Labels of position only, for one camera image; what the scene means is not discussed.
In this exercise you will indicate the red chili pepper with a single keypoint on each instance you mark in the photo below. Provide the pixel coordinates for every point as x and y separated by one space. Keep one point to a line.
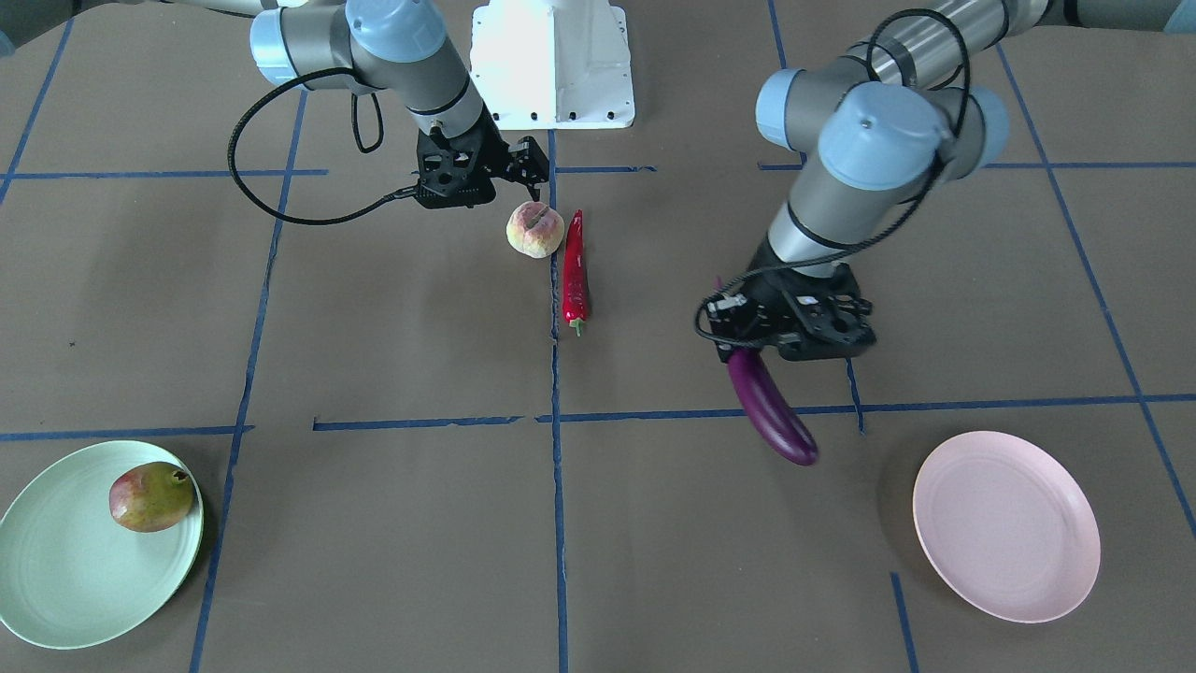
575 302

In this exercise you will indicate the purple eggplant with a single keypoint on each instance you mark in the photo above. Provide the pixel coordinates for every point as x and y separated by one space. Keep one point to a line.
771 407

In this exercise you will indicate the pink plate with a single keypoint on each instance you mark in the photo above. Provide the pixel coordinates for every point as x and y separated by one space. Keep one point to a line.
1006 527

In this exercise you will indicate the light green plate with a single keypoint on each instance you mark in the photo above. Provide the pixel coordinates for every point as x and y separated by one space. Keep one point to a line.
71 577

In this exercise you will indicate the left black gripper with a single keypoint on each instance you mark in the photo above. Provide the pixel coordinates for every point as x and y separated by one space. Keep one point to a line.
772 297

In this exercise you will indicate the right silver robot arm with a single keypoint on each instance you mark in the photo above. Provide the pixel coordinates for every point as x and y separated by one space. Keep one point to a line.
365 47

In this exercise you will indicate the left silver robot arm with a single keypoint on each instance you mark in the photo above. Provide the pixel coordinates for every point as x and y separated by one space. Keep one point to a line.
894 116

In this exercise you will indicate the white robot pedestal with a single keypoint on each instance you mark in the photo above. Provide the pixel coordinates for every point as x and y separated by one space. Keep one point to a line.
553 64

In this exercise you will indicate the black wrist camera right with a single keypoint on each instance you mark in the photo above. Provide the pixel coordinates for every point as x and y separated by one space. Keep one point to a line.
526 159

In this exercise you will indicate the yellow pink peach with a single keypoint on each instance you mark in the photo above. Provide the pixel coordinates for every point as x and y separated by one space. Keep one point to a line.
535 229

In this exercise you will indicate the red yellow mango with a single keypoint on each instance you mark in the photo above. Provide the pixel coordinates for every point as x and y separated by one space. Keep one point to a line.
152 497

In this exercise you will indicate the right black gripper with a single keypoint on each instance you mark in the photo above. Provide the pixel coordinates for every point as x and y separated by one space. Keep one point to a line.
492 150

